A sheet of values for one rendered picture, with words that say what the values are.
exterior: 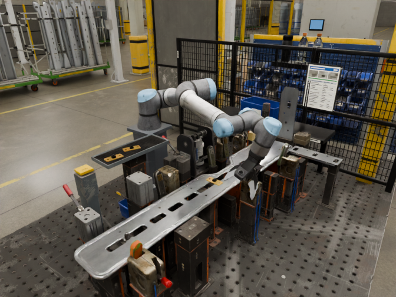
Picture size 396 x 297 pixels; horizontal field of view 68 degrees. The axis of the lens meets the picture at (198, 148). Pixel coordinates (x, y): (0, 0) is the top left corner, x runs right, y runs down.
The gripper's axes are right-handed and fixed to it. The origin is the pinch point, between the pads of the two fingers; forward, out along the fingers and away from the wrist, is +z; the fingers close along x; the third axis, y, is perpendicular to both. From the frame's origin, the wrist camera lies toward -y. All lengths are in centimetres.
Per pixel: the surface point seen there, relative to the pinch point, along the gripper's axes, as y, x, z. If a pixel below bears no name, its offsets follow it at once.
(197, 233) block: -29.4, -1.6, 7.1
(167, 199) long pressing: -15.0, 22.6, 15.6
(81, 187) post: -39, 51, 20
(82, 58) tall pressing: 459, 694, 207
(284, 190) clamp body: 48, -13, 10
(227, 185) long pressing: 9.9, 7.6, 6.2
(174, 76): 235, 213, 44
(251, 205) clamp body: 11.1, -7.2, 8.6
